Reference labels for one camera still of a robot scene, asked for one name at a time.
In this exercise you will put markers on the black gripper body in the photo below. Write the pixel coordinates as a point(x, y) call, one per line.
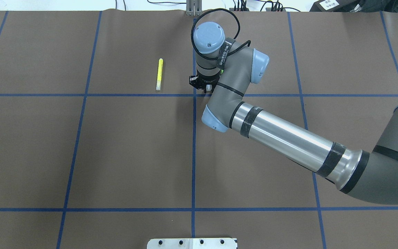
point(204, 80)

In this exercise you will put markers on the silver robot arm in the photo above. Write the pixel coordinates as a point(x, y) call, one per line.
point(229, 67)

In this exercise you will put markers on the yellow highlighter pen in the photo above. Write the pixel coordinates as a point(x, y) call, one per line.
point(159, 74)

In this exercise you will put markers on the aluminium frame post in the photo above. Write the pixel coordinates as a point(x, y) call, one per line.
point(194, 8)

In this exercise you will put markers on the white pedestal column base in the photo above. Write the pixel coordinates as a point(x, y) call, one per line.
point(192, 243)

